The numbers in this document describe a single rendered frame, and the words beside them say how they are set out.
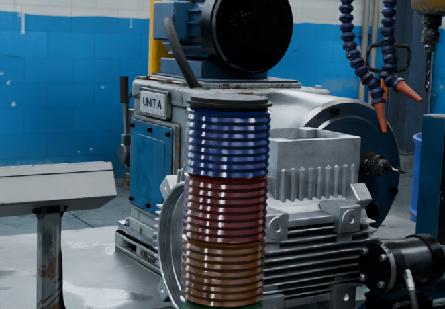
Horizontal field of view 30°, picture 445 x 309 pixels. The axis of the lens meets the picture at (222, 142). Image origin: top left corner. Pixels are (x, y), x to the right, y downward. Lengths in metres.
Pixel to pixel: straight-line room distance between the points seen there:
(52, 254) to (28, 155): 5.59
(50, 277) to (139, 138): 0.53
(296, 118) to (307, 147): 0.34
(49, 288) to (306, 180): 0.40
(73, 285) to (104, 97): 5.40
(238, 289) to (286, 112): 0.76
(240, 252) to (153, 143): 1.00
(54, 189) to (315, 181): 0.35
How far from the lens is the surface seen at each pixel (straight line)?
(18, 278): 1.58
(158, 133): 1.54
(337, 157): 0.97
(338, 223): 0.93
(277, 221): 0.87
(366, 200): 0.98
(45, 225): 1.13
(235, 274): 0.57
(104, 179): 1.13
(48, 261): 1.14
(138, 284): 1.54
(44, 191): 1.10
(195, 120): 0.56
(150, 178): 1.57
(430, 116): 1.33
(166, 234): 1.01
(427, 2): 1.13
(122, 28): 6.91
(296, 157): 0.94
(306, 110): 1.29
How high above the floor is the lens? 1.26
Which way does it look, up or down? 8 degrees down
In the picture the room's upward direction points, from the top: 2 degrees clockwise
